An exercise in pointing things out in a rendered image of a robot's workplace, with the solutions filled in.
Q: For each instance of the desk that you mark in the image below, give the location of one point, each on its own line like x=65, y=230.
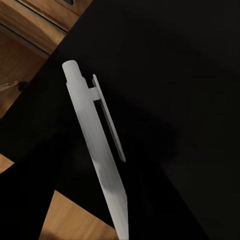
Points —
x=169, y=71

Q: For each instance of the cabinet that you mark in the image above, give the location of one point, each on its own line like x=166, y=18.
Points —
x=40, y=25

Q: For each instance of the swivel chair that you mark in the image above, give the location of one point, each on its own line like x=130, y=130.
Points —
x=21, y=85

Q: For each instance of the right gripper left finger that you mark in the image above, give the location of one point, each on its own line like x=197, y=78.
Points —
x=27, y=189

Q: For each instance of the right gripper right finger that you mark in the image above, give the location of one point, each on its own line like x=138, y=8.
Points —
x=174, y=220

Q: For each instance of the pen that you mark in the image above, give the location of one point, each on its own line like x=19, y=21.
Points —
x=83, y=99

